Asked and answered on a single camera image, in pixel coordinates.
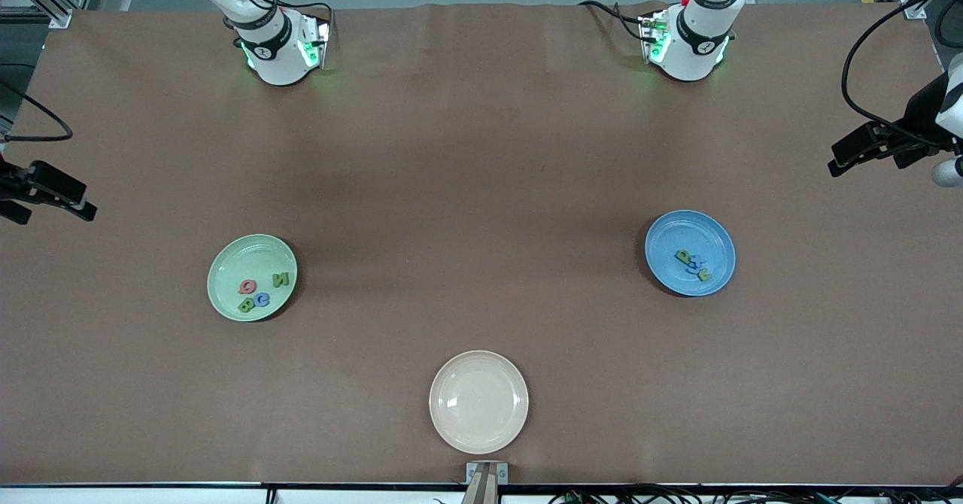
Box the blue plate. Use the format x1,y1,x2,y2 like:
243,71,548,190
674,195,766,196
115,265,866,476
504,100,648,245
644,210,737,297

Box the light green plate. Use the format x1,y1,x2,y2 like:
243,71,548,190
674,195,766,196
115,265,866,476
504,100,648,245
207,234,299,322

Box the brown table mat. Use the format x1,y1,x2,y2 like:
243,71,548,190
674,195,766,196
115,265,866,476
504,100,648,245
0,0,963,486

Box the cream plate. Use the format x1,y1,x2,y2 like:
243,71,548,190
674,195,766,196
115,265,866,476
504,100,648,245
429,351,530,455

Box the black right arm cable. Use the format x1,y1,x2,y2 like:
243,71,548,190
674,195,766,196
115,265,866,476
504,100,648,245
0,79,74,144

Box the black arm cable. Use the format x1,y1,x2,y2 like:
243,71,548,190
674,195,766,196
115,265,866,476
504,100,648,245
840,0,963,147
0,79,74,144

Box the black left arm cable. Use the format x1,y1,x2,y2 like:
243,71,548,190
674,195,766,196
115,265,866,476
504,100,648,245
840,0,963,147

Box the white table edge rail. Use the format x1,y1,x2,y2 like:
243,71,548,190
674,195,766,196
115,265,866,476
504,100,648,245
0,481,963,504

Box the black base cable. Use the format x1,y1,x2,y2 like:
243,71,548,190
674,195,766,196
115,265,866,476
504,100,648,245
284,0,336,28
578,0,655,42

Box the black cable bundle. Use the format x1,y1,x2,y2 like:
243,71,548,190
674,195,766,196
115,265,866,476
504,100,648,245
549,484,963,504

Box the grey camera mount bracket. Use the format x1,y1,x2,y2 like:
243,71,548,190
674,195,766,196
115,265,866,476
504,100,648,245
464,460,509,504

